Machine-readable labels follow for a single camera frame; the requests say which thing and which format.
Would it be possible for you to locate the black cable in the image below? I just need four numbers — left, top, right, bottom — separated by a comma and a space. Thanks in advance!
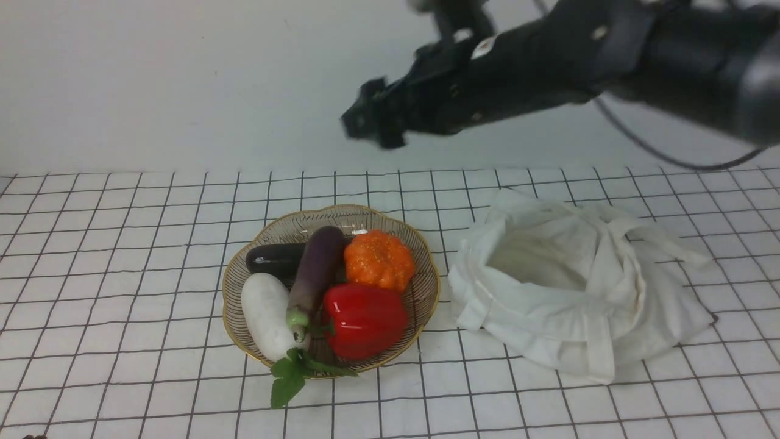
535, 0, 767, 171

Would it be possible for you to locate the light purple eggplant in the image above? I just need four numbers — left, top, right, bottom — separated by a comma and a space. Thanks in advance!
285, 226, 346, 343

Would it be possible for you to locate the white radish with leaves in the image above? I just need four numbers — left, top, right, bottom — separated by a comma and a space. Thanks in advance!
241, 273, 357, 409

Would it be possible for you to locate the red bell pepper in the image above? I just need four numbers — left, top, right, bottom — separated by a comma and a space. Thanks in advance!
308, 283, 408, 361

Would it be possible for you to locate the dark purple eggplant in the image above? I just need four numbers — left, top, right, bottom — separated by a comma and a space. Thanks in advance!
245, 243, 306, 282

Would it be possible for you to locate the white grid tablecloth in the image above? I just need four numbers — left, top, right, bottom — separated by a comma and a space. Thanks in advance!
1, 165, 779, 438

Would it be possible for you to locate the white cloth bag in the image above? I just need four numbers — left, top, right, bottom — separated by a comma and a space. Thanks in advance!
448, 189, 714, 385

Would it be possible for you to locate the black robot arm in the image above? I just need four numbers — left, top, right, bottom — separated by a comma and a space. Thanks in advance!
341, 1, 778, 148

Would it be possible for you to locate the small orange pumpkin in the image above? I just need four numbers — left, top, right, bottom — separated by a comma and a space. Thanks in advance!
344, 230, 416, 293

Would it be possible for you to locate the gold-rimmed striped bowl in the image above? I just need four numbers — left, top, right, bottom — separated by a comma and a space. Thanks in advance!
222, 204, 441, 373

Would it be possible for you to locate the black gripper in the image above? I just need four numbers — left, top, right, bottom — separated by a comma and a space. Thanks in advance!
341, 1, 610, 149

